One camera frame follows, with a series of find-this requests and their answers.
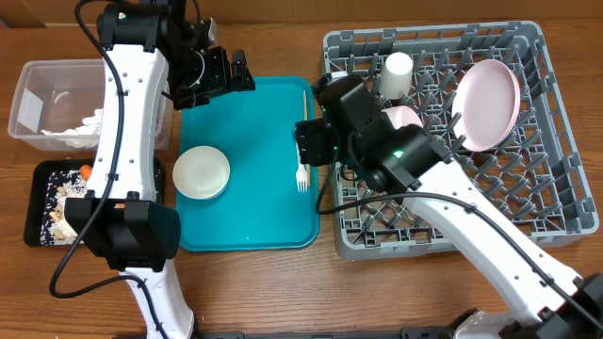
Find large white plate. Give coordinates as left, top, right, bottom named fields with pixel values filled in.
left=452, top=59, right=520, bottom=152

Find white paper cup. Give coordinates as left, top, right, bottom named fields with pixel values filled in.
left=379, top=52, right=414, bottom=100

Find wooden chopstick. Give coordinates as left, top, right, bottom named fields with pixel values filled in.
left=302, top=90, right=311, bottom=189

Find black tray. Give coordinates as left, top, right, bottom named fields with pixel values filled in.
left=23, top=157, right=166, bottom=248

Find clear plastic bin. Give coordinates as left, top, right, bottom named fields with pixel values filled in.
left=8, top=58, right=175, bottom=153

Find teal serving tray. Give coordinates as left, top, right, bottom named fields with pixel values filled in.
left=175, top=76, right=319, bottom=251

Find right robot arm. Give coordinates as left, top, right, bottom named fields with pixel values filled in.
left=295, top=74, right=602, bottom=338

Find grey dishwasher rack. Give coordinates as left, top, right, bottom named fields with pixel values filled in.
left=322, top=21, right=599, bottom=247

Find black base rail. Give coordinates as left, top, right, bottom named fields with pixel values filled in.
left=193, top=326, right=447, bottom=339

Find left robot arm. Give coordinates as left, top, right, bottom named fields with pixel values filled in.
left=64, top=1, right=255, bottom=338

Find white bowl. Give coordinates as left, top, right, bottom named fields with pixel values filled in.
left=172, top=146, right=231, bottom=200

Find peanuts and rice leftovers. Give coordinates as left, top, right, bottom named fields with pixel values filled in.
left=40, top=169, right=87, bottom=246

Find white plastic fork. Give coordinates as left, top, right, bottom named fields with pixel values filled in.
left=295, top=143, right=308, bottom=193

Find orange carrot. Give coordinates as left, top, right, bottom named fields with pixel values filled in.
left=79, top=165, right=92, bottom=181

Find white napkin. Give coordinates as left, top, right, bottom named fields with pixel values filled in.
left=41, top=108, right=104, bottom=149

